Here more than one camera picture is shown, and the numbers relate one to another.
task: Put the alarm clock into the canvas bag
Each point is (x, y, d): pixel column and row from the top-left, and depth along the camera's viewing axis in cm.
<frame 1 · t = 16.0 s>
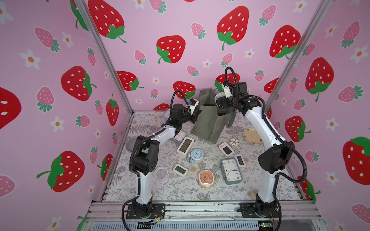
left hand: (201, 110, 90), fingers closed
right hand: (221, 98, 85), fingers open
grey-green canvas tote bag: (211, 121, 100), point 13 cm above the table
grey square analog clock: (181, 135, 104), point 3 cm above the table
white digital clock green screen: (185, 147, 97), point 4 cm above the table
blue twin-bell alarm clock: (196, 156, 92), point 4 cm above the table
white timer orange button: (226, 149, 97), point 3 cm above the table
small patterned round trinket: (233, 142, 101), point 3 cm above the table
small white digital clock: (240, 160, 92), point 3 cm above the table
large grey-green rectangular clock: (231, 171, 87), point 3 cm above the table
peach cat-face clock: (206, 178, 84), point 4 cm above the table
small white square digital clock: (180, 170, 88), point 3 cm above the table
lilac round alarm clock: (161, 173, 86), point 4 cm above the table

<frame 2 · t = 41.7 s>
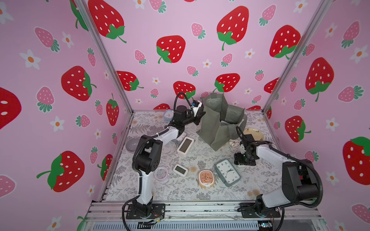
left hand: (206, 112, 90), fingers closed
right hand: (239, 162, 90), fingers open
grey-green canvas tote bag: (221, 121, 103), point 11 cm above the table
large grey-green rectangular clock: (227, 173, 86), point 3 cm above the table
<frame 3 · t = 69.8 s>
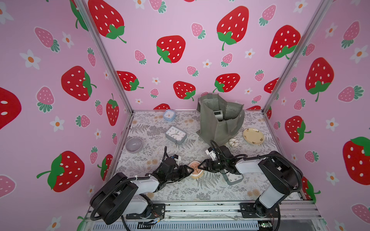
left hand: (192, 172, 84), fingers open
right hand: (199, 171, 85), fingers open
white digital clock green screen: (219, 115, 101), point 15 cm above the table
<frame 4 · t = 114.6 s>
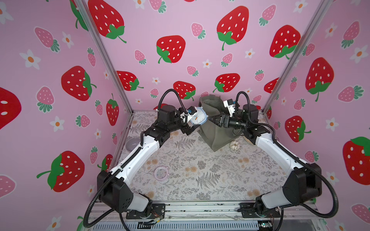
left hand: (194, 116, 75), fingers open
right hand: (209, 121, 73), fingers open
small light blue clock: (201, 118, 75), point 33 cm above the table
